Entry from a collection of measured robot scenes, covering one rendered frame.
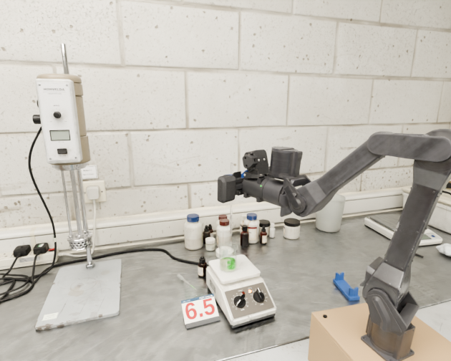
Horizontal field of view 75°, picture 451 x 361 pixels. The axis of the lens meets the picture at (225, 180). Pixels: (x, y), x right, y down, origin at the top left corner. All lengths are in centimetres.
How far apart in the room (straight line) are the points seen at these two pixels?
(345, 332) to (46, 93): 82
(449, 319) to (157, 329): 76
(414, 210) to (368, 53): 115
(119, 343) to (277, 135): 98
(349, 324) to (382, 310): 12
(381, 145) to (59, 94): 70
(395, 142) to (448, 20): 148
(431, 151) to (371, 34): 117
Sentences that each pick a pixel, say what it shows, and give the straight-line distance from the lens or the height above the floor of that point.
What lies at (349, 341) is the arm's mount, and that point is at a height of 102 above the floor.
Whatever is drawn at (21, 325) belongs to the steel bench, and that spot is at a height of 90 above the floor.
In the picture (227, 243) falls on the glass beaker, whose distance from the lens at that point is 87.
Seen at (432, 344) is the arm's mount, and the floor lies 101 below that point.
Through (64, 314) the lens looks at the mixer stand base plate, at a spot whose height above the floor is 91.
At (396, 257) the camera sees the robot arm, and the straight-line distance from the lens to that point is 58.
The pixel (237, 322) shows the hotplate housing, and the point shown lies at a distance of 81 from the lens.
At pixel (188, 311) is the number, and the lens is 84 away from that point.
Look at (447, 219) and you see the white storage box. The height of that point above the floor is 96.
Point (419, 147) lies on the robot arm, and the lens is 52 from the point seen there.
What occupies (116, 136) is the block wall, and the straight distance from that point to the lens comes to 120.
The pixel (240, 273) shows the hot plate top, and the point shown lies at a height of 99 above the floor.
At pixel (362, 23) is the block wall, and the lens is 161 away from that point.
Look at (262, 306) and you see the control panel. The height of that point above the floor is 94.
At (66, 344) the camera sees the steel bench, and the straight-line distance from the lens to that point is 87.
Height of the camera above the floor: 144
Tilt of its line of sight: 14 degrees down
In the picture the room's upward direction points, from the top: straight up
